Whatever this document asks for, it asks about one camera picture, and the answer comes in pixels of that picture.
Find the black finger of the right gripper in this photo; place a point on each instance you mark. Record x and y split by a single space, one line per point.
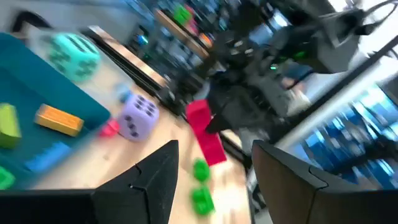
220 124

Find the small red toy brick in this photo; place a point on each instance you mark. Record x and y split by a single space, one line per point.
109 129

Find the lime toy brick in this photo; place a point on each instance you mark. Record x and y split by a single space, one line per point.
6 179
9 127

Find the purple foam die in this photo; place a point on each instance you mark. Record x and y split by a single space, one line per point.
138 119

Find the blue storage bins shelf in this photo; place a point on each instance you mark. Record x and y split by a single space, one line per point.
373 124

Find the teal foam die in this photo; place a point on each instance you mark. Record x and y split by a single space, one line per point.
74 57

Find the yellow toy brick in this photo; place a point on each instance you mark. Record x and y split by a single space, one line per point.
59 119

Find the blue plastic bin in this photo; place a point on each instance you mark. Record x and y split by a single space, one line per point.
62 90

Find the blue sloped toy brick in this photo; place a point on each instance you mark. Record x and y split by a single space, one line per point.
123 93

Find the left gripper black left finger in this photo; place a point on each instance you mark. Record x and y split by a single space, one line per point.
149 193

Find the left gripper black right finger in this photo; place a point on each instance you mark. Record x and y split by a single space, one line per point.
295 199

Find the long green toy brick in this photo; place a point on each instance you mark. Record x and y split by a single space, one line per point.
202 200

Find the green background bin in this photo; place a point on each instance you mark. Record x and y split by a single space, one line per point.
183 14

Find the wooden background table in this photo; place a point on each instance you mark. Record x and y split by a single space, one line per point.
183 35

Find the large red toy brick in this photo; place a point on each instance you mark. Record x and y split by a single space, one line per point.
211 149

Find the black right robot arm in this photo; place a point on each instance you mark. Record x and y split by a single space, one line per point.
335 46

